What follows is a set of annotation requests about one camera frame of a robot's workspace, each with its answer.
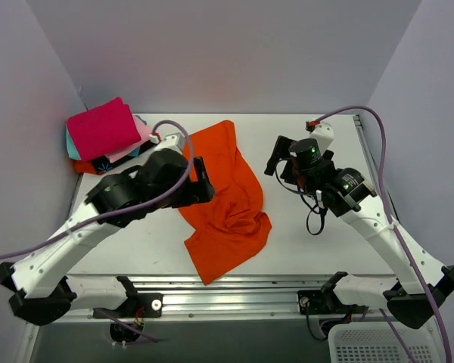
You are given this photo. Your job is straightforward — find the orange t-shirt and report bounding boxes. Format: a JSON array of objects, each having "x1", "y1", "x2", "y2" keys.
[
  {"x1": 72, "y1": 160, "x2": 98, "y2": 175},
  {"x1": 180, "y1": 120, "x2": 272, "y2": 285}
]

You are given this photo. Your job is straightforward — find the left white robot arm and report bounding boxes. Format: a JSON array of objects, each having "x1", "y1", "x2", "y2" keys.
[{"x1": 0, "y1": 148, "x2": 215, "y2": 326}]

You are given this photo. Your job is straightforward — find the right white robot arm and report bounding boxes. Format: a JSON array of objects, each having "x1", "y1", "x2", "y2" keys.
[{"x1": 264, "y1": 136, "x2": 454, "y2": 329}]

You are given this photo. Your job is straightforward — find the pink folded t-shirt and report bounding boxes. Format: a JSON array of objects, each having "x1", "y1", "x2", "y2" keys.
[{"x1": 106, "y1": 115, "x2": 152, "y2": 163}]

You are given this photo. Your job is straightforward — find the black folded t-shirt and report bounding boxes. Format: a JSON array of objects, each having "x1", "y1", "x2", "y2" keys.
[{"x1": 89, "y1": 138, "x2": 159, "y2": 176}]

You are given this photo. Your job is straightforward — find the magenta folded t-shirt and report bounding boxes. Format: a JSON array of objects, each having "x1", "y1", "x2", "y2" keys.
[{"x1": 66, "y1": 98, "x2": 140, "y2": 161}]

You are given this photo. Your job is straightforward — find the orange folded t-shirt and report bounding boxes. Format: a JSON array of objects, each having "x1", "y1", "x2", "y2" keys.
[{"x1": 72, "y1": 160, "x2": 98, "y2": 175}]

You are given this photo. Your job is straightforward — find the teal folded t-shirt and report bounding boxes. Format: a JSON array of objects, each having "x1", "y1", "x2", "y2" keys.
[{"x1": 65, "y1": 128, "x2": 81, "y2": 161}]

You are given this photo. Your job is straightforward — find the white plastic basket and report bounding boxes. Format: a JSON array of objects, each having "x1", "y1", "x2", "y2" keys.
[{"x1": 328, "y1": 321, "x2": 445, "y2": 362}]

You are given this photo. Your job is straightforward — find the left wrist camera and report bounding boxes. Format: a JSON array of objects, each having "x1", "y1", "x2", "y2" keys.
[{"x1": 149, "y1": 132, "x2": 185, "y2": 154}]

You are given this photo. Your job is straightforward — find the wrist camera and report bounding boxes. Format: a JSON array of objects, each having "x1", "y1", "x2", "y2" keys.
[
  {"x1": 306, "y1": 121, "x2": 334, "y2": 154},
  {"x1": 149, "y1": 132, "x2": 185, "y2": 154}
]

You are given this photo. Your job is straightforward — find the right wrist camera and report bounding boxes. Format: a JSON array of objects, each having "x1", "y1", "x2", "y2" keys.
[{"x1": 306, "y1": 121, "x2": 334, "y2": 154}]

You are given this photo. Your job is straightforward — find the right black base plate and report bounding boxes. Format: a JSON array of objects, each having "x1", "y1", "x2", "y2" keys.
[{"x1": 297, "y1": 290, "x2": 366, "y2": 315}]

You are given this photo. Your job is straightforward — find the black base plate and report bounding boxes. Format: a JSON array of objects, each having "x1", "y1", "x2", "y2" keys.
[
  {"x1": 99, "y1": 293, "x2": 163, "y2": 318},
  {"x1": 297, "y1": 290, "x2": 366, "y2": 315}
]

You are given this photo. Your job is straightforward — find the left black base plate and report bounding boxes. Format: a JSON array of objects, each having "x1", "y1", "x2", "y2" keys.
[{"x1": 99, "y1": 293, "x2": 163, "y2": 318}]

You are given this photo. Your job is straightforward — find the aluminium mounting rail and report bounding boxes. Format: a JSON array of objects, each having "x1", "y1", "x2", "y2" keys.
[{"x1": 26, "y1": 274, "x2": 438, "y2": 324}]

